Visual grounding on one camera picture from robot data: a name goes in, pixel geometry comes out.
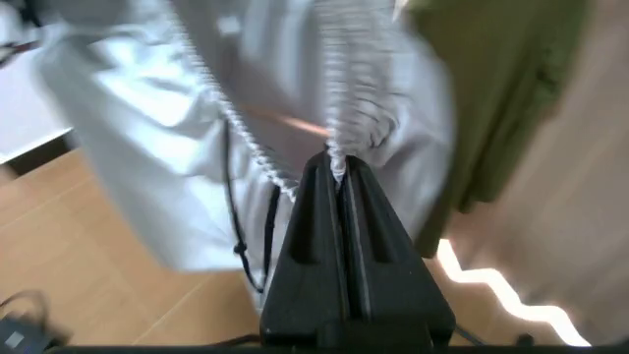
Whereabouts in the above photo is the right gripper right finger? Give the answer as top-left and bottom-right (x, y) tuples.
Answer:
(339, 154), (457, 346)

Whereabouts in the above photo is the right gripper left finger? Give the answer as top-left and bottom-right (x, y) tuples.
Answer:
(259, 149), (351, 346)

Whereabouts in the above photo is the black cable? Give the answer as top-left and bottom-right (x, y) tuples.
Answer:
(0, 289), (50, 325)

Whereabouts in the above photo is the green sleeveless shirt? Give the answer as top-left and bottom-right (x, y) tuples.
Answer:
(407, 0), (591, 260)

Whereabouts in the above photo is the pale grey garment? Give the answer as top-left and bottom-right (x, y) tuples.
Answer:
(36, 0), (456, 316)

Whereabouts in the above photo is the pink clothes hanger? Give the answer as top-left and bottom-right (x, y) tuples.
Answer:
(240, 103), (333, 140)

